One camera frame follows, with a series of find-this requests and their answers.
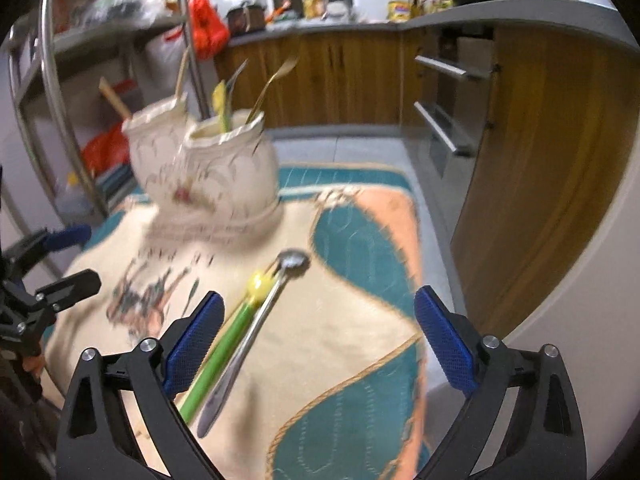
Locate white plastic bag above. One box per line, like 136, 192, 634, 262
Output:
145, 30, 188, 106

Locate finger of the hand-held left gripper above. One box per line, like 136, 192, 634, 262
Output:
0, 225, 92, 281
35, 269, 102, 312

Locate wooden base cabinets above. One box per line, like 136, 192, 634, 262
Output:
215, 27, 416, 128

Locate large red plastic bag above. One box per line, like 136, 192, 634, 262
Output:
82, 125, 133, 171

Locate gold metal spoon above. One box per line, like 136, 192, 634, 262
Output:
246, 56, 301, 123

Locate silver metal fork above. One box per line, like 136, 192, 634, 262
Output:
225, 60, 249, 111

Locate tall wooden cabinet side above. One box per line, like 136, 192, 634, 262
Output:
450, 25, 637, 332

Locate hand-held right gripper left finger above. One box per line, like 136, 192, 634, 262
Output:
56, 291, 226, 480

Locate wooden chopstick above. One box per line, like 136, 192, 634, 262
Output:
99, 77, 133, 121
175, 50, 191, 103

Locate silver metal spoon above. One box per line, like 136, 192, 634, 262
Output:
196, 249, 311, 438

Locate printed horse tablecloth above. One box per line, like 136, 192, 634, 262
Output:
45, 162, 426, 480

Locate yellow spoon with green handle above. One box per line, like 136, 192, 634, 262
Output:
177, 270, 278, 423

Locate grey kitchen countertop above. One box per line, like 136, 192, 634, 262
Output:
220, 0, 637, 48

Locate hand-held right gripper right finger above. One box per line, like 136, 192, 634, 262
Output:
414, 285, 588, 480

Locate hanging red plastic bag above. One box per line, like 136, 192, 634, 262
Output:
186, 0, 231, 60

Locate metal shelf rack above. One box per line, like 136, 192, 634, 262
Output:
0, 0, 216, 223

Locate metal sink faucet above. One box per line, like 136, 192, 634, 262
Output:
322, 0, 359, 23

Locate white ceramic floral utensil holder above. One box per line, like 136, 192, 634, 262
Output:
121, 100, 281, 228

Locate built-in steel oven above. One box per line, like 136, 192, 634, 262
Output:
412, 25, 501, 177

